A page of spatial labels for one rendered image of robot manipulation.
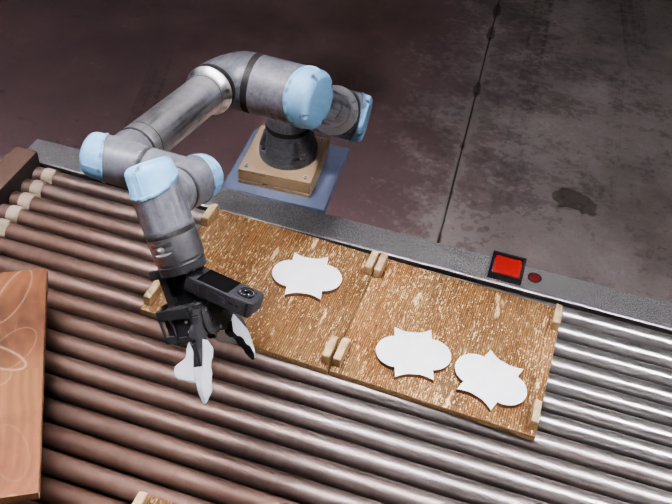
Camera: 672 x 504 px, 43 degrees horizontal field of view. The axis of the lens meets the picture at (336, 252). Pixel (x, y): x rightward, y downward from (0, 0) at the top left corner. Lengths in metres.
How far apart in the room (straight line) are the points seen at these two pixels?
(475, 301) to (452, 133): 2.17
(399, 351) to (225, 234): 0.50
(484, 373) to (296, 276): 0.45
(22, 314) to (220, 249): 0.47
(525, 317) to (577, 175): 2.09
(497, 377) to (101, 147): 0.87
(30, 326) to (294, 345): 0.50
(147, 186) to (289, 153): 0.94
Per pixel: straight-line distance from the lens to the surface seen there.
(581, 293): 2.00
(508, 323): 1.86
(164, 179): 1.25
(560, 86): 4.49
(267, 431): 1.64
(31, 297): 1.73
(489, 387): 1.72
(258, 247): 1.93
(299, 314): 1.80
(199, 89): 1.59
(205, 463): 1.61
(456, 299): 1.87
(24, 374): 1.61
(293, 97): 1.62
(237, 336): 1.35
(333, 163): 2.29
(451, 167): 3.78
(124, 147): 1.39
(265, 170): 2.18
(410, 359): 1.73
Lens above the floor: 2.26
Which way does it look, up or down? 43 degrees down
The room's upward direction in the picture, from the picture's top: 6 degrees clockwise
